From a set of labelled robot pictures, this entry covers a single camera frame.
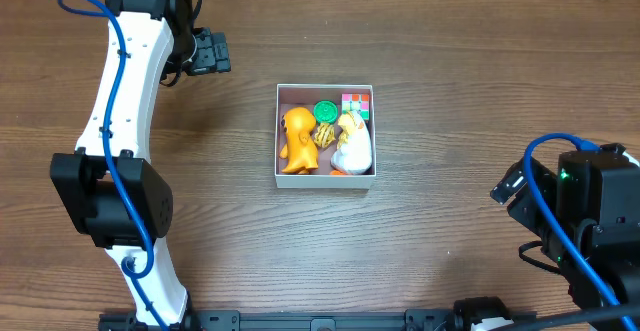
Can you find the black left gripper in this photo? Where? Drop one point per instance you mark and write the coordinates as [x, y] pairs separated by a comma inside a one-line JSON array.
[[211, 52]]

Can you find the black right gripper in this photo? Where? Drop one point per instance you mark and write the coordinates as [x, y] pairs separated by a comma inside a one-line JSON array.
[[523, 201]]

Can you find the white plush duck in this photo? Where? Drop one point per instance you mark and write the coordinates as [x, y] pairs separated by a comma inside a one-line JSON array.
[[353, 155]]

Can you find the orange dinosaur toy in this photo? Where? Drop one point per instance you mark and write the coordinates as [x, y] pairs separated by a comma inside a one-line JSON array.
[[300, 151]]

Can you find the multicoloured puzzle cube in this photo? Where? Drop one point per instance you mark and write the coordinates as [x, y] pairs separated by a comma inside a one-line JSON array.
[[357, 104]]

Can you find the green lattice wheel toy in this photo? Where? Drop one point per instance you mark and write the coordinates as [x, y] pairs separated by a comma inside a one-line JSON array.
[[325, 111]]

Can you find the white box pink interior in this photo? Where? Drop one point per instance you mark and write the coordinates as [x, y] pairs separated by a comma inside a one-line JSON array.
[[289, 96]]

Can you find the gold lattice wheel toy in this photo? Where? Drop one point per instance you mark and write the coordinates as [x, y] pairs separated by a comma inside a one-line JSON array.
[[325, 135]]

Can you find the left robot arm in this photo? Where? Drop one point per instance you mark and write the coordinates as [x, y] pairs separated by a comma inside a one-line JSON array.
[[108, 185]]

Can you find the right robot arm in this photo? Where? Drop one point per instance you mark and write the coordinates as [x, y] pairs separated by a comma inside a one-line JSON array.
[[594, 197]]

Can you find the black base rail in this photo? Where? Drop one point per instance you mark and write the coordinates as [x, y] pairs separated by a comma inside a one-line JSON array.
[[409, 320]]

